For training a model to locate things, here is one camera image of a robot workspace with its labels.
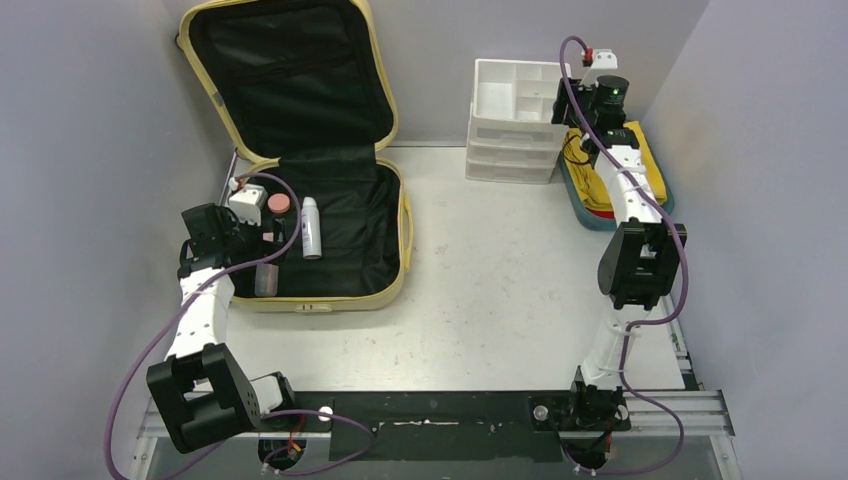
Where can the yellow garment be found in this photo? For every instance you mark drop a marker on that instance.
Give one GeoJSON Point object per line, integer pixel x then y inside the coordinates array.
{"type": "Point", "coordinates": [589, 187]}

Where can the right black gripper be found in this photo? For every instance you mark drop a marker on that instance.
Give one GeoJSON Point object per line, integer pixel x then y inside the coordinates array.
{"type": "Point", "coordinates": [568, 105]}

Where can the white cylindrical bottle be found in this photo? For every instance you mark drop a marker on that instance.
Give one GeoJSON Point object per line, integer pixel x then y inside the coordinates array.
{"type": "Point", "coordinates": [311, 230]}

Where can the white plastic drawer organizer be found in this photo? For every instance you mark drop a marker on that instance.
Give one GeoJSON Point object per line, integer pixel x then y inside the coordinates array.
{"type": "Point", "coordinates": [511, 137]}

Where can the teal transparent plastic tray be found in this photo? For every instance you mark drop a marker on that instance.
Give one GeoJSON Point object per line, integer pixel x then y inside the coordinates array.
{"type": "Point", "coordinates": [584, 216]}

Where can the yellow hard-shell suitcase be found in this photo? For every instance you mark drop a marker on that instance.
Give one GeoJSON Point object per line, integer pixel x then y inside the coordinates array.
{"type": "Point", "coordinates": [302, 91]}

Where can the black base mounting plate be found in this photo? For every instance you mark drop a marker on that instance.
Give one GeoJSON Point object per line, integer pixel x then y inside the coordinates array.
{"type": "Point", "coordinates": [457, 426]}

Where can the round pink compact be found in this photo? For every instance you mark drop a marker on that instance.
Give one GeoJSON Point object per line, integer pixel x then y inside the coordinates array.
{"type": "Point", "coordinates": [279, 203]}

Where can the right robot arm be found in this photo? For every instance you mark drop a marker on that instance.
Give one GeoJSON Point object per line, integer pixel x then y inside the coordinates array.
{"type": "Point", "coordinates": [639, 265]}

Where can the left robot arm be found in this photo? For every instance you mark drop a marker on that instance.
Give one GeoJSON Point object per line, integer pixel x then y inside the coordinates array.
{"type": "Point", "coordinates": [202, 394]}

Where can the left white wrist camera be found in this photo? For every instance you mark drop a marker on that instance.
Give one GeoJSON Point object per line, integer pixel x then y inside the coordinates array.
{"type": "Point", "coordinates": [247, 202]}

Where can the clear plastic bottle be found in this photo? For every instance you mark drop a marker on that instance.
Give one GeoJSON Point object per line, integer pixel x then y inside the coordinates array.
{"type": "Point", "coordinates": [266, 280]}

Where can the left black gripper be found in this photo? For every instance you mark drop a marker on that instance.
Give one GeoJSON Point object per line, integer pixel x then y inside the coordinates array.
{"type": "Point", "coordinates": [276, 224]}

